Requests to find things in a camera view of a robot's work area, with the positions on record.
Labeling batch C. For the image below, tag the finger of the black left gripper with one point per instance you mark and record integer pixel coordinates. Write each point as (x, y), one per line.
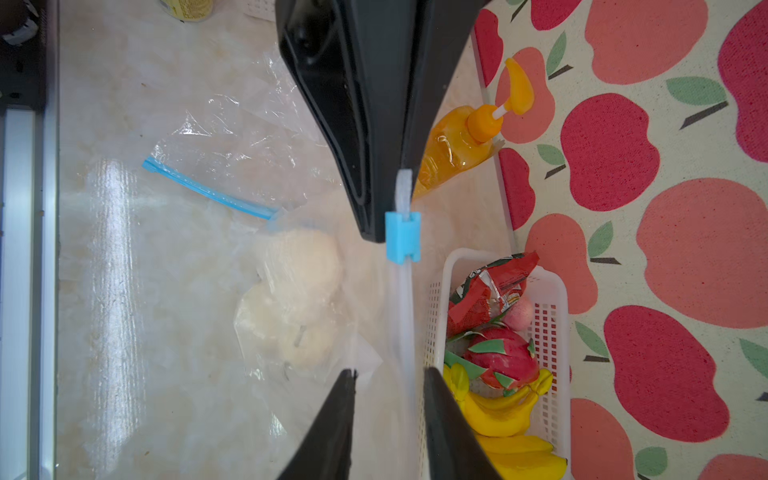
(374, 75)

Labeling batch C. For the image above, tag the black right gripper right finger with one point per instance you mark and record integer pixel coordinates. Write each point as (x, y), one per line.
(452, 450)

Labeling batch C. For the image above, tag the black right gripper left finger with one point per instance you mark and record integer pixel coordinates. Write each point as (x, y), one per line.
(325, 451)

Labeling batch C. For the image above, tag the clear blue zip-top bag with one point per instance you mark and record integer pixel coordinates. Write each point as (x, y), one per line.
(257, 150)

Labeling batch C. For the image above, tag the clear white zip-top bag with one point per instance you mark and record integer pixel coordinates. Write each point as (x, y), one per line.
(374, 307)

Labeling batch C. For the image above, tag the cream pear zip bag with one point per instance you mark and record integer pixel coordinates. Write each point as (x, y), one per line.
(260, 326)
(306, 346)

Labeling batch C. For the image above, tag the red snack bag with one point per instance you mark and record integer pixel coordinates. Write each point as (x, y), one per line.
(489, 292)

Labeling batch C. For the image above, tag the lower yellow toy banana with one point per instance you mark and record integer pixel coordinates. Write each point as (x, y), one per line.
(523, 457)

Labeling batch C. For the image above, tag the yellow toy banana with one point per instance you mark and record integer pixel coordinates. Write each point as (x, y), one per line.
(523, 457)
(496, 417)

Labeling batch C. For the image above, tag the upper yellow toy banana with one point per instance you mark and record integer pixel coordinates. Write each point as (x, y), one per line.
(496, 417)

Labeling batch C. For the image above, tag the pink toy dragon fruit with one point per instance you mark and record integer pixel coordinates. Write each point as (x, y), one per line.
(498, 356)

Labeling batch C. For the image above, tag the orange soap pump bottle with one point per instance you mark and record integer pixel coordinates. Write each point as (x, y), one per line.
(464, 138)

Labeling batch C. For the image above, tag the white plastic fruit basket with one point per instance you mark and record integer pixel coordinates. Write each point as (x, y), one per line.
(541, 315)

